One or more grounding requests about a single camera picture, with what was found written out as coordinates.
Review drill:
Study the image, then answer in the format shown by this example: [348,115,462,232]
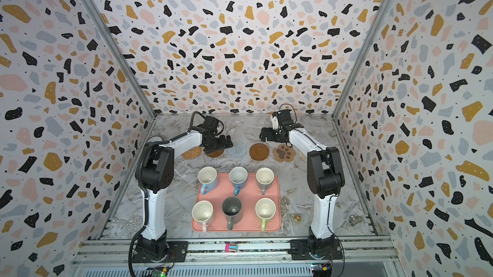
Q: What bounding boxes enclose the woven rattan coaster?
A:
[182,146,202,160]

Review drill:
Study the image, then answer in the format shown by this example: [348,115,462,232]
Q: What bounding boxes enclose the paw print wooden coaster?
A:
[273,144,296,162]

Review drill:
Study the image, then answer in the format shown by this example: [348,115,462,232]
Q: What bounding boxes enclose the white mug green handle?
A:
[255,197,277,232]

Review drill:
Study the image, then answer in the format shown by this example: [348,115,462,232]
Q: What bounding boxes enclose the aluminium front rail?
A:
[68,236,404,276]

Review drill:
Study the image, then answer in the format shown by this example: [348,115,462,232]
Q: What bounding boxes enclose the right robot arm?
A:
[259,109,345,259]

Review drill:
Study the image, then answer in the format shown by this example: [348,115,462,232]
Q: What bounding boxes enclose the white mug blue handle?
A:
[198,167,218,195]

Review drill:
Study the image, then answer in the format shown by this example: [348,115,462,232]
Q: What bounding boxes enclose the light blue mug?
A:
[229,167,249,196]

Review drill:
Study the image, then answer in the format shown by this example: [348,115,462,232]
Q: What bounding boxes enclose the white mug pink handle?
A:
[192,200,214,232]

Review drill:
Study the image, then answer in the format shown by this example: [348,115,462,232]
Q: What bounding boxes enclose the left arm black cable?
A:
[188,110,209,133]

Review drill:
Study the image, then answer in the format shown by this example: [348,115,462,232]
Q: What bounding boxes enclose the white mug grey handle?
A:
[255,167,276,195]

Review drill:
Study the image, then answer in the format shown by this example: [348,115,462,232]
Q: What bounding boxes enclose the light blue round coaster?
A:
[225,142,247,158]

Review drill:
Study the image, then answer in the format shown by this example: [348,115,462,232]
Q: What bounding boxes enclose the pink silicone tray mat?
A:
[191,173,282,233]

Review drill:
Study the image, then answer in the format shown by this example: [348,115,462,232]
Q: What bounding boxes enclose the brown wooden coaster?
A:
[249,143,270,161]
[206,149,224,158]

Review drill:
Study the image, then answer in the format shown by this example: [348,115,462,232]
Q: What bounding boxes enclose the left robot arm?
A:
[129,111,233,262]

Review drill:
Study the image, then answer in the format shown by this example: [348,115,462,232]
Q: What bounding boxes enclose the dark grey mug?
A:
[222,196,243,231]

